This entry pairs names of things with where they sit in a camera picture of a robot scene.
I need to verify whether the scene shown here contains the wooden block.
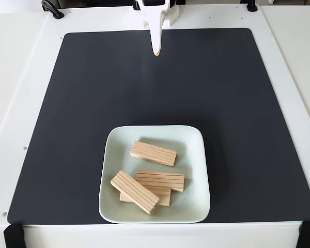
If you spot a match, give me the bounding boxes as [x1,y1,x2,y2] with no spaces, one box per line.
[110,169,160,215]
[119,185,172,207]
[135,168,185,193]
[130,140,178,167]

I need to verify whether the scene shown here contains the pale green square plate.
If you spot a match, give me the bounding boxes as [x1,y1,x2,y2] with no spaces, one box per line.
[98,125,211,224]

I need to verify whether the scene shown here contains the black rubber mat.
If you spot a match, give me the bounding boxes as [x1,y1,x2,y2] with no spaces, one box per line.
[7,27,310,225]

